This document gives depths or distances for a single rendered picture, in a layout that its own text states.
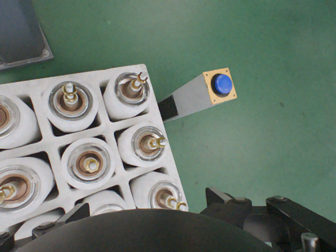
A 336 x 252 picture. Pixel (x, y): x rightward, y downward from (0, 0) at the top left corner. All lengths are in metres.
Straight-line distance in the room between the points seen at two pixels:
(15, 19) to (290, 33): 1.20
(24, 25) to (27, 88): 0.14
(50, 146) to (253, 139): 0.77
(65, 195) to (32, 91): 0.22
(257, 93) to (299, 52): 0.42
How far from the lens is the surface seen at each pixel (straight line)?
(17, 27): 0.56
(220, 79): 0.44
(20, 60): 0.69
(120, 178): 0.48
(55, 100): 0.41
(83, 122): 0.41
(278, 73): 1.16
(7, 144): 0.42
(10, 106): 0.42
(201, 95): 0.46
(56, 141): 0.47
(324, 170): 1.34
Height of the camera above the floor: 0.65
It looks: 65 degrees down
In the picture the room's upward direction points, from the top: 73 degrees clockwise
